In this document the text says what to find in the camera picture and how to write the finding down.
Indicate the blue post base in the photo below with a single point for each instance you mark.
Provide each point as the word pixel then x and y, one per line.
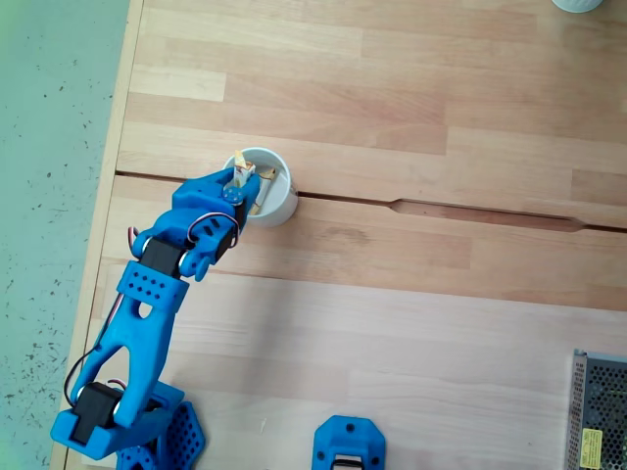
pixel 349 438

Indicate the white printed mug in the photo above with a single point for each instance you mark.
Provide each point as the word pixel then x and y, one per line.
pixel 279 205

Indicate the metal mesh power supply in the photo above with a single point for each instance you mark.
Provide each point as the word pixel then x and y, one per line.
pixel 600 411

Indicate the white round object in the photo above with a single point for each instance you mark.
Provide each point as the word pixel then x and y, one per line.
pixel 578 5

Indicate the light wooden base board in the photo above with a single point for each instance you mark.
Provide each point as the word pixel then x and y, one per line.
pixel 441 382

